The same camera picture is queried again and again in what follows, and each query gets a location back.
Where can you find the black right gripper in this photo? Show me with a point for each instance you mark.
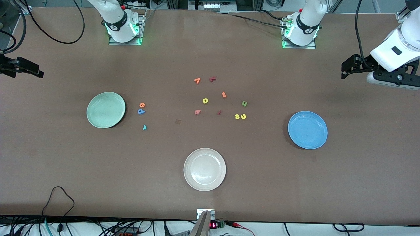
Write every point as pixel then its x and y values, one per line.
pixel 7 65

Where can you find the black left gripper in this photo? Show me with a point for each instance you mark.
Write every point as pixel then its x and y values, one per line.
pixel 363 62

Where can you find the blue foam letter p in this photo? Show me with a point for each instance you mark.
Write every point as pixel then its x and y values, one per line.
pixel 141 111

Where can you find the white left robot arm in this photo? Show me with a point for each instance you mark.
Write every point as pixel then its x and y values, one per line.
pixel 305 26

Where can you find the blue plate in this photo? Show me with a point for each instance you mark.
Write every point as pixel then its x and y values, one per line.
pixel 307 130

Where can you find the light green plate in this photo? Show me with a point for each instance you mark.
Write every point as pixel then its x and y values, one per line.
pixel 105 109

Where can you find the white device with lights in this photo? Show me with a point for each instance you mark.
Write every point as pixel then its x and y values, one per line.
pixel 213 6

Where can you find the beige plate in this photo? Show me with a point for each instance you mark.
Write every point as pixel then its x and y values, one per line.
pixel 204 169

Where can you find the red alligator clip lead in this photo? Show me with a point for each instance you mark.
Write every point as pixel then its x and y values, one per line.
pixel 236 225

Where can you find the circuit board with red display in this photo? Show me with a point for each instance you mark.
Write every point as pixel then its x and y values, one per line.
pixel 213 225

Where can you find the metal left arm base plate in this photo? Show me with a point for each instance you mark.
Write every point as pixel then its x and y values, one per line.
pixel 300 47

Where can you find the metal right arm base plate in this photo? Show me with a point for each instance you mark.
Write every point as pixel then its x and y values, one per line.
pixel 143 23

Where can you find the white post mounting plate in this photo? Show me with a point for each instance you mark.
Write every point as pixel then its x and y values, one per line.
pixel 212 213

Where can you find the grey metal camera post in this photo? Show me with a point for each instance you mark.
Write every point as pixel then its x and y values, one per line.
pixel 201 226

